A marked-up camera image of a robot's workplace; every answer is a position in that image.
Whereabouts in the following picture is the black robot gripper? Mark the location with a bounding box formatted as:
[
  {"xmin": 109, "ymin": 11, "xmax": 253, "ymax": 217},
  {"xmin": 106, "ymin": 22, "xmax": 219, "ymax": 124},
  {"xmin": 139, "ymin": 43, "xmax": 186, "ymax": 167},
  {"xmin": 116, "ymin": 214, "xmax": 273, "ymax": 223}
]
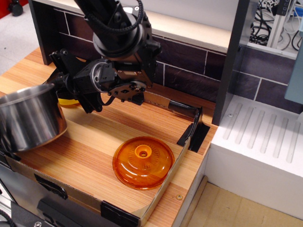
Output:
[{"xmin": 46, "ymin": 49, "xmax": 117, "ymax": 113}]

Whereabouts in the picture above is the stainless steel pot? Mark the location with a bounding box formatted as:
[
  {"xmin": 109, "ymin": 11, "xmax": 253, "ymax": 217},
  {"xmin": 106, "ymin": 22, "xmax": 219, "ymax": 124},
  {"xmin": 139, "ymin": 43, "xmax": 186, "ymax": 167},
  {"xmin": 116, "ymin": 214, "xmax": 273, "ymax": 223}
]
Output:
[{"xmin": 0, "ymin": 84, "xmax": 67, "ymax": 153}]

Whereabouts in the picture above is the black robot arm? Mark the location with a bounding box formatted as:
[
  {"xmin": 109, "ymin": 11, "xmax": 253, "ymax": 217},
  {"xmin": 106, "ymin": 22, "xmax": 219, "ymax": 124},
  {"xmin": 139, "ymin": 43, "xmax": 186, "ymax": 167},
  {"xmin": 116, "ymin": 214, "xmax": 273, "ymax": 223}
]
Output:
[{"xmin": 47, "ymin": 0, "xmax": 161, "ymax": 113}]

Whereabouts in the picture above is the cardboard fence with black tape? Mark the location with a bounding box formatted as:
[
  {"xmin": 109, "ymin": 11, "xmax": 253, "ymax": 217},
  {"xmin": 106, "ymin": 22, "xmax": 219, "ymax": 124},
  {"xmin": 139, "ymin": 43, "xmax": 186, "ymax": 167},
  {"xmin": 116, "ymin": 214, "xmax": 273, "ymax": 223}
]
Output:
[{"xmin": 0, "ymin": 101, "xmax": 209, "ymax": 227}]

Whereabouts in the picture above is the orange transparent pot lid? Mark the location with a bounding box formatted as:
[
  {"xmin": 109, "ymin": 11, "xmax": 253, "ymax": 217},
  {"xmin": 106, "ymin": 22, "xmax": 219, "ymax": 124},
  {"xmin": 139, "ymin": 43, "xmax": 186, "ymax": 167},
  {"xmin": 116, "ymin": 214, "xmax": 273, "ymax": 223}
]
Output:
[{"xmin": 112, "ymin": 137, "xmax": 175, "ymax": 190}]

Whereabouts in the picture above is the yellow plastic squeeze bottle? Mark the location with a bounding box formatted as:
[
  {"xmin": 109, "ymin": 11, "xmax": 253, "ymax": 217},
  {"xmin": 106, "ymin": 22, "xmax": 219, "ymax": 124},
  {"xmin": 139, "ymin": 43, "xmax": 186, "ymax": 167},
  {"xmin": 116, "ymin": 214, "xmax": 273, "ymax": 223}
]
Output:
[{"xmin": 58, "ymin": 98, "xmax": 80, "ymax": 108}]

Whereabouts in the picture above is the black caster wheel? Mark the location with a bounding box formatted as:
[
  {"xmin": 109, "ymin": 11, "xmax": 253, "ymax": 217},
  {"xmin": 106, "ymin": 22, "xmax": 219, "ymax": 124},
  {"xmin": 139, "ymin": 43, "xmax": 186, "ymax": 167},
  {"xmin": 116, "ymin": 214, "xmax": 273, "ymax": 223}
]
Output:
[{"xmin": 8, "ymin": 0, "xmax": 23, "ymax": 17}]

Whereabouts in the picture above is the white dish drainer block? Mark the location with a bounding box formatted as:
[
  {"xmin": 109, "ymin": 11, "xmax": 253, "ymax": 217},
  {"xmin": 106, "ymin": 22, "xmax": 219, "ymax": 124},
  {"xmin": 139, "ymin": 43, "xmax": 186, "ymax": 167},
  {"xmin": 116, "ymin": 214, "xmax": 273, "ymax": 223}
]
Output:
[{"xmin": 205, "ymin": 96, "xmax": 303, "ymax": 219}]

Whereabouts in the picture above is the grey-blue box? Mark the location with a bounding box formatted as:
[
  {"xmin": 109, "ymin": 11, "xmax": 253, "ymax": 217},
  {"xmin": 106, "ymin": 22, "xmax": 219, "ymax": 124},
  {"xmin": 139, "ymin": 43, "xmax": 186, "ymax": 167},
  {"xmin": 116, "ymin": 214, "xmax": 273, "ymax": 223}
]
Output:
[{"xmin": 284, "ymin": 35, "xmax": 303, "ymax": 105}]

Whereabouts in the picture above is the dark grey shelf frame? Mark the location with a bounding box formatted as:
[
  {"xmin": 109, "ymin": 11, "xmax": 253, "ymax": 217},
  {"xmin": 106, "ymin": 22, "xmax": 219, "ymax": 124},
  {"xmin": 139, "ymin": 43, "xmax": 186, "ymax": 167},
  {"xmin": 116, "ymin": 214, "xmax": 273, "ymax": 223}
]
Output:
[{"xmin": 29, "ymin": 0, "xmax": 255, "ymax": 125}]

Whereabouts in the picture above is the black cable bundle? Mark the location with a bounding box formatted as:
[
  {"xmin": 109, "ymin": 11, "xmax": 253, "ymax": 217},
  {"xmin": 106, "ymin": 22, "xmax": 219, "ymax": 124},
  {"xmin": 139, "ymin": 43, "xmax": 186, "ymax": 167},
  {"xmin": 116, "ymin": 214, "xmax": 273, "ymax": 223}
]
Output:
[{"xmin": 250, "ymin": 0, "xmax": 303, "ymax": 51}]

